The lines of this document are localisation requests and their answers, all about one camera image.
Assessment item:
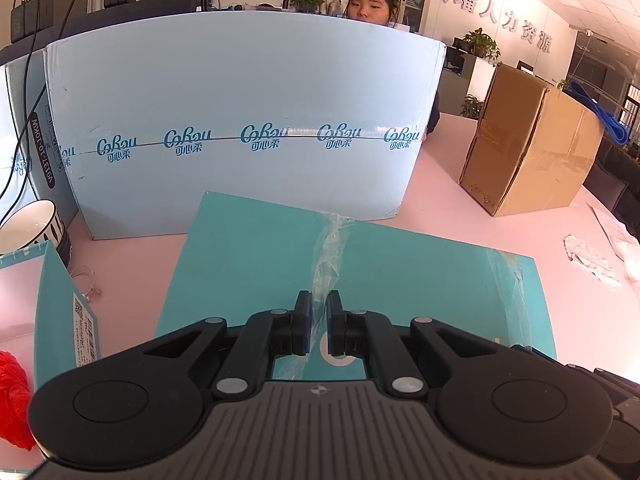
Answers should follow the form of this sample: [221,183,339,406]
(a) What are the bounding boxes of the red plastic bag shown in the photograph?
[0,351,36,451]

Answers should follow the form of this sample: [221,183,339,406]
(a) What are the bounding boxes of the teal box lid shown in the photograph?
[156,192,555,356]

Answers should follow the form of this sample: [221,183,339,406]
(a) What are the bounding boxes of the open teal box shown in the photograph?
[1,243,101,474]

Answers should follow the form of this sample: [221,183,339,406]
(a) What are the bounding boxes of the clear plastic wrapper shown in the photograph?
[563,234,623,292]

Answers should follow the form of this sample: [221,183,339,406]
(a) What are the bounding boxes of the white ceramic bowl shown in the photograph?
[0,200,70,266]

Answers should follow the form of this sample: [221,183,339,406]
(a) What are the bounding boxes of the brown cardboard box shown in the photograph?
[459,64,604,217]

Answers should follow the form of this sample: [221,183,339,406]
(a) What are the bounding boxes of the large light-blue carton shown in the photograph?
[43,11,446,240]

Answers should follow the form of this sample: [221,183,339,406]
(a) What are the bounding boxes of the black power strip shelf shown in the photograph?
[0,0,202,66]

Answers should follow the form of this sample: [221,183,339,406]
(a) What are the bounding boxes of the wire earrings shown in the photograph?
[70,266,102,302]

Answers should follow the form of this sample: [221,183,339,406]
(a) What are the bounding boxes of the blue strap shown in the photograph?
[569,79,632,146]

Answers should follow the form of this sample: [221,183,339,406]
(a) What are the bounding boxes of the black cable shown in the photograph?
[0,0,212,226]

